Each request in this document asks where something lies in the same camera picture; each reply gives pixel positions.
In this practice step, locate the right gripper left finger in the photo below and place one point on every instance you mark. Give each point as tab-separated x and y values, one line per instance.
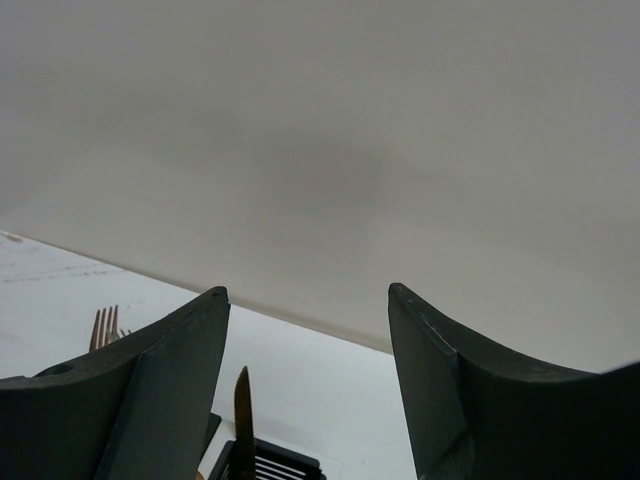
136	409

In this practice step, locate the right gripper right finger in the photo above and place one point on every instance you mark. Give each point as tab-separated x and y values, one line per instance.
476	409

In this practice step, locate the black utensil rack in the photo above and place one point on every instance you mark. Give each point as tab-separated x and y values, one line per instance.
272	461

